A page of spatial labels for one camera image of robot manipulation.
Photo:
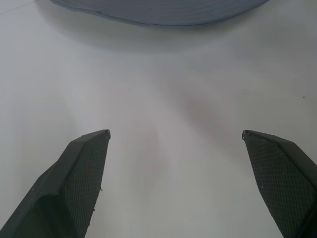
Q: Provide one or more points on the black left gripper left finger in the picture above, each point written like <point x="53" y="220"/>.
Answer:
<point x="74" y="181"/>

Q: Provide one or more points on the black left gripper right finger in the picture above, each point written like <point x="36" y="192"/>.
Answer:
<point x="280" y="178"/>

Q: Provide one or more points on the grey-blue cloth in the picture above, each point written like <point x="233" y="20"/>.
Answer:
<point x="163" y="11"/>

